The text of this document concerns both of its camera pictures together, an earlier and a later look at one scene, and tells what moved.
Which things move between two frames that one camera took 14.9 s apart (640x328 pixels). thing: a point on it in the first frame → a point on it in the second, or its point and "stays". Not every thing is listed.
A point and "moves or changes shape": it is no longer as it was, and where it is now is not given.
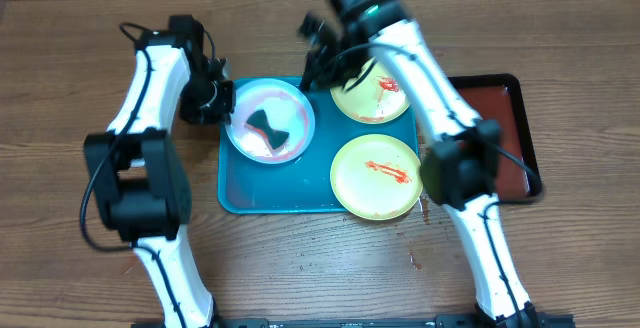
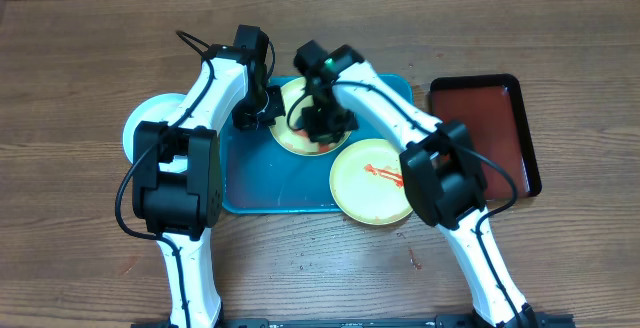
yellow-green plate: (379, 93) moves or changes shape
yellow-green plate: (376, 177) stays
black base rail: (438, 321) stays
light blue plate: (285, 107) moves or changes shape
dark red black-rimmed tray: (498, 97) stays
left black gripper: (219, 115) → (243, 122)
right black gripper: (322, 67) → (324, 131)
